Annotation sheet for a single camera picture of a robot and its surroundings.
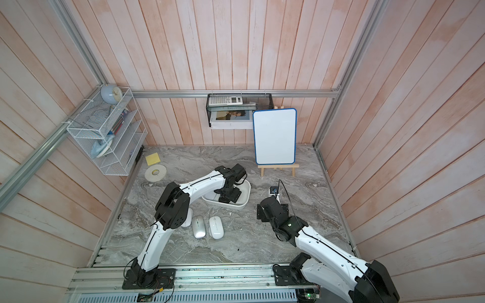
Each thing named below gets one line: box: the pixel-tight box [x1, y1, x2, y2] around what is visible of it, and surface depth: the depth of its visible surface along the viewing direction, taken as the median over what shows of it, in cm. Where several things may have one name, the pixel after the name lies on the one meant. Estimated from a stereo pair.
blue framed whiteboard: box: [252, 107, 297, 165], surface depth 94 cm
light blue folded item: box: [90, 134, 116, 159], surface depth 81 cm
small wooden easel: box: [257, 163, 300, 177], surface depth 103 cm
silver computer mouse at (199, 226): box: [191, 215, 207, 240], surface depth 87 cm
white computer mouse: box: [209, 215, 225, 240], surface depth 87 cm
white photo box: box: [210, 110, 254, 130], surface depth 95 cm
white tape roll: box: [143, 164, 168, 183], surface depth 109 cm
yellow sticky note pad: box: [145, 152, 162, 167], surface depth 117 cm
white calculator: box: [208, 95, 244, 107], surface depth 92 cm
